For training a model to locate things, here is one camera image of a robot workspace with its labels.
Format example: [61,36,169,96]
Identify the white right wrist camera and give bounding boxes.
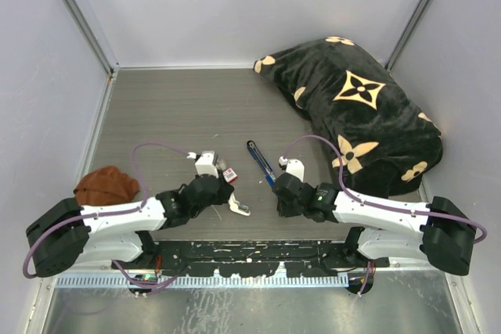
[279,156,305,181]

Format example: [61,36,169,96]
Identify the red staple box sleeve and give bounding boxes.
[222,167,238,184]

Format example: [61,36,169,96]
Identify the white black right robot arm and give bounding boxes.
[273,173,476,276]

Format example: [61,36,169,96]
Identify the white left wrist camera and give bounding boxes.
[187,151,218,178]

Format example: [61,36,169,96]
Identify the brown cloth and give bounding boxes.
[74,166,140,206]

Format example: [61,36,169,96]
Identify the black floral plush blanket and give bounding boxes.
[253,36,443,198]

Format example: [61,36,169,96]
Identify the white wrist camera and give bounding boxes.
[279,156,305,181]
[187,151,218,178]

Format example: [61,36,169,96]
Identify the white slotted cable duct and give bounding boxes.
[56,271,349,289]

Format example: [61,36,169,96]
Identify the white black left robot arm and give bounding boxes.
[23,175,240,278]

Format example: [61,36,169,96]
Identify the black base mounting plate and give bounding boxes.
[121,240,369,278]

